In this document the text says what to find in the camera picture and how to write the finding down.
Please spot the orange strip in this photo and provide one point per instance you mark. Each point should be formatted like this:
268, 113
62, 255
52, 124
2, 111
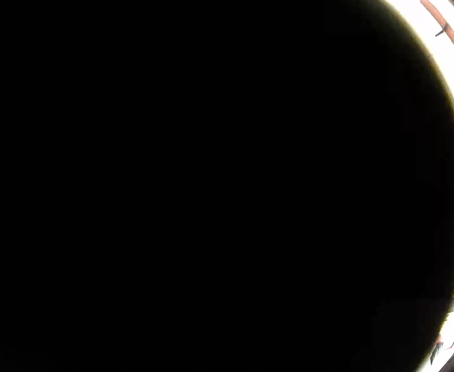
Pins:
453, 38

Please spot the dark cloth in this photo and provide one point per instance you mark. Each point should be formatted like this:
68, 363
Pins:
196, 178

